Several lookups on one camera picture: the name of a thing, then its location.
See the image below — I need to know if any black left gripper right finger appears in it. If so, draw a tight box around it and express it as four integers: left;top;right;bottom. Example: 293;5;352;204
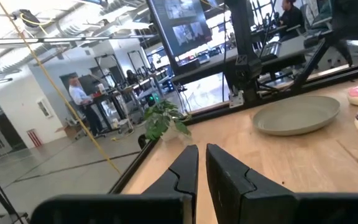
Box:
204;143;298;224

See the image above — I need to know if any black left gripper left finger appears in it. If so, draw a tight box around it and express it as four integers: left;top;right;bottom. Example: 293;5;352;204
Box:
140;144;200;224

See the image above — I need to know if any green potted plant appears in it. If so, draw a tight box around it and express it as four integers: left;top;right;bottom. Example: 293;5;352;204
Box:
143;99;192;141

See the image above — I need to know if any grey-green round plate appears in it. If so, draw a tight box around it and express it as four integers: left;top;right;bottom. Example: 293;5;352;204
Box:
252;95;341;137

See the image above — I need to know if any black standing desk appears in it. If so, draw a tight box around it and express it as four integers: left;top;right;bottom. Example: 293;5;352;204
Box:
90;88;138;133

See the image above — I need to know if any grey desk with monitor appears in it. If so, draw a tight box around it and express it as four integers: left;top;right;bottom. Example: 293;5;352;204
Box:
170;46;241;86

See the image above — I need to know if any person in white top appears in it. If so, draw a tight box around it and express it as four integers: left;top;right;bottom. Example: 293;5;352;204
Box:
68;74;106;138

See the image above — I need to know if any black keyboard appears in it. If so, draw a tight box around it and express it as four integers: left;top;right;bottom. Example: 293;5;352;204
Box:
259;40;283;59

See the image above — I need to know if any black computer monitor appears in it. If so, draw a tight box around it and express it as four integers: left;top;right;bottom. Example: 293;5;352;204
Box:
146;0;213;75

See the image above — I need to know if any grey desk with keyboard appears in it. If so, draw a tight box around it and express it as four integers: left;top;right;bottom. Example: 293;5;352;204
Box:
250;29;334;77

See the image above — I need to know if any seated person in black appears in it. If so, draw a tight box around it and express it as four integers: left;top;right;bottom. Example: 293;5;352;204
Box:
277;0;306;42

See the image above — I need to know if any long ceiling light bar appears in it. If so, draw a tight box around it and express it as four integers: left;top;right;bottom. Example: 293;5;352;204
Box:
0;34;155;48

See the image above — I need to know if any white metal frame bracket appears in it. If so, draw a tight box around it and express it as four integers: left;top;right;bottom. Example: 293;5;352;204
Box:
228;91;246;109

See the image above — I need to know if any red wall fixture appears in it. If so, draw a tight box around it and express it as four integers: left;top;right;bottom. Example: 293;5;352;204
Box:
26;128;44;148

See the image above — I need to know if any yellow hanging cable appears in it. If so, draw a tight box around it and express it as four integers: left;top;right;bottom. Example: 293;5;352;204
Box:
0;0;122;175

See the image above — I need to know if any black cable reel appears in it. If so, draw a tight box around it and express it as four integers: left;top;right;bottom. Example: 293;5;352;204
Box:
12;8;42;29

